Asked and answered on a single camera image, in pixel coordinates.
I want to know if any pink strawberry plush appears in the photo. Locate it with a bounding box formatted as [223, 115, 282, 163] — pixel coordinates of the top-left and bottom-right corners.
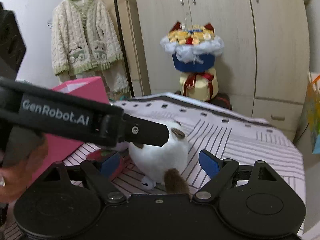
[86, 149, 131, 181]

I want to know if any white brown plush toy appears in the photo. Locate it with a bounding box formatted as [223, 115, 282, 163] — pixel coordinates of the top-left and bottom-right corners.
[129, 120, 190, 194]

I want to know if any pink cardboard box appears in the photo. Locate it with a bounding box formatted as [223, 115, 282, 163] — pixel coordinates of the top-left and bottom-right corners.
[31, 76, 109, 183]

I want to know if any purple plush toy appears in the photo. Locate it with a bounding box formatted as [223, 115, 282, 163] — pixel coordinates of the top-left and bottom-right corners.
[114, 141, 129, 152]

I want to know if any person's left hand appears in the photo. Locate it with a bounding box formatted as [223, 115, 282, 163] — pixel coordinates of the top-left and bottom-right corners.
[1, 134, 48, 203]

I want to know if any striped table cloth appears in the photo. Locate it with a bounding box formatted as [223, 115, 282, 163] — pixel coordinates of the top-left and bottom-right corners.
[4, 92, 307, 240]

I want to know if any black clothes rack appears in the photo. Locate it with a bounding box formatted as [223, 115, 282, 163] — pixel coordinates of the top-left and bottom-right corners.
[68, 0, 136, 98]

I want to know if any cream knitted cardigan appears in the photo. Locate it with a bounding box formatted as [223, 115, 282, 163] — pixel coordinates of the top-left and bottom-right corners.
[51, 0, 131, 94]

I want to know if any flower bouquet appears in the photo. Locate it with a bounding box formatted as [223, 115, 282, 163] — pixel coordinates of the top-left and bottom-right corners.
[160, 21, 225, 101]

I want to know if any beige wardrobe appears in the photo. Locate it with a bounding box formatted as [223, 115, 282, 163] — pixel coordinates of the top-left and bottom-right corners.
[112, 0, 311, 134]

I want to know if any colourful paper gift bag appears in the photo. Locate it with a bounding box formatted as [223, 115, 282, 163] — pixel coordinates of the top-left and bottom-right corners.
[306, 72, 320, 154]

